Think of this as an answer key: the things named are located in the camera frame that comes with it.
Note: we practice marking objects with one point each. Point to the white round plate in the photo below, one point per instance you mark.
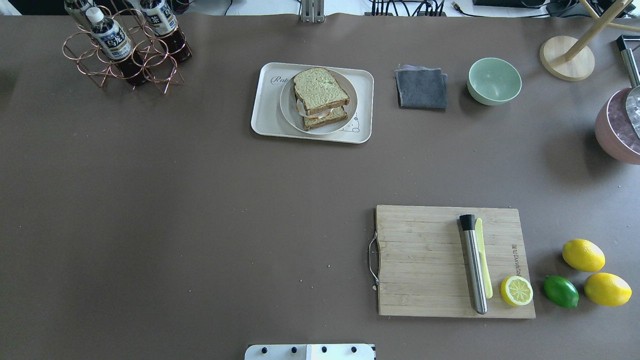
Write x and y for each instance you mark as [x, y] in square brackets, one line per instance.
[292, 109]

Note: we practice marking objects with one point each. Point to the bread slice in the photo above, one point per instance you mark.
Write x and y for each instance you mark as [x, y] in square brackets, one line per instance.
[328, 117]
[319, 90]

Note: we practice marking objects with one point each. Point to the cream rabbit tray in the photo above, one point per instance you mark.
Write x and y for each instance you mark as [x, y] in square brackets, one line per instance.
[267, 118]

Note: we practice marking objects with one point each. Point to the grey folded cloth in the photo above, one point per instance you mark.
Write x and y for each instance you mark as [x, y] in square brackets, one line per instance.
[421, 88]

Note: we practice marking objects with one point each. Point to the bamboo cutting board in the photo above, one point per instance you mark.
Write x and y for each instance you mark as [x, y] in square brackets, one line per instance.
[422, 268]

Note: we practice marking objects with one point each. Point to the yellow plastic knife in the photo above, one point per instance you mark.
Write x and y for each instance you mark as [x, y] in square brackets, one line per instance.
[484, 266]

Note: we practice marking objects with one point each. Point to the green bowl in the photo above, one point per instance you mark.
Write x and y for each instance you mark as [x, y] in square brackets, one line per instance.
[493, 81]

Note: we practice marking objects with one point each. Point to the half lemon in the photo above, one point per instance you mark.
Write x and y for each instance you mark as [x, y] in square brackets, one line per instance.
[516, 291]

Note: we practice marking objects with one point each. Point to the tea bottle right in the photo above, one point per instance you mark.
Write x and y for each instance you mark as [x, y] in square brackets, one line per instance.
[162, 21]

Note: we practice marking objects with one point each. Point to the tea bottle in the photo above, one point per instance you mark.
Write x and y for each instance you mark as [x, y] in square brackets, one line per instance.
[162, 21]
[77, 10]
[116, 45]

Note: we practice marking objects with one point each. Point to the tea bottle front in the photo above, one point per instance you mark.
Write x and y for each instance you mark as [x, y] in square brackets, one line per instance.
[116, 45]

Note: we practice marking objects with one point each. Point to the green lime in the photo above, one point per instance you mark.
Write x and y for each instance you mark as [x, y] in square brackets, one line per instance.
[561, 291]

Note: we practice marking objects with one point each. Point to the yellow lemon upper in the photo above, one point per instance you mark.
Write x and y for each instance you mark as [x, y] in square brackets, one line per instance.
[583, 255]

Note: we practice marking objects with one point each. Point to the yellow lemon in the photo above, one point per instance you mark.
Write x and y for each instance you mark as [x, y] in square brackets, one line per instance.
[583, 255]
[607, 289]

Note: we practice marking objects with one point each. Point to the wooden mug tree stand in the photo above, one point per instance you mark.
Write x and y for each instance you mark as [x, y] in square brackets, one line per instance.
[570, 59]

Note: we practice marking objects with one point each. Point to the pink ice bowl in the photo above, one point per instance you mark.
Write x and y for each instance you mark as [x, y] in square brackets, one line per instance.
[614, 131]

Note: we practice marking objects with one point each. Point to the tea bottle left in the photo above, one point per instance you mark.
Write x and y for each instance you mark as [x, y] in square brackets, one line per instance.
[77, 10]

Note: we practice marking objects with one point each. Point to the yellow lemon lower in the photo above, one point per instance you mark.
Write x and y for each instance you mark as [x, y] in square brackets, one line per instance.
[607, 289]

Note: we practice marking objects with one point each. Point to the steel ice scoop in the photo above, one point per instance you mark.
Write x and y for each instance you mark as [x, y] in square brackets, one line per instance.
[632, 102]

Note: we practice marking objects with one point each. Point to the aluminium frame post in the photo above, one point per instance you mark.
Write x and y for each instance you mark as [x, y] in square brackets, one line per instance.
[312, 11]

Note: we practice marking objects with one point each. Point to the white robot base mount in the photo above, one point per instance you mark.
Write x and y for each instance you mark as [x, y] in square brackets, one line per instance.
[322, 351]

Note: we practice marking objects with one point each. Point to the copper wire bottle rack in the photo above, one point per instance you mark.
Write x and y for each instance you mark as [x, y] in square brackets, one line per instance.
[160, 69]

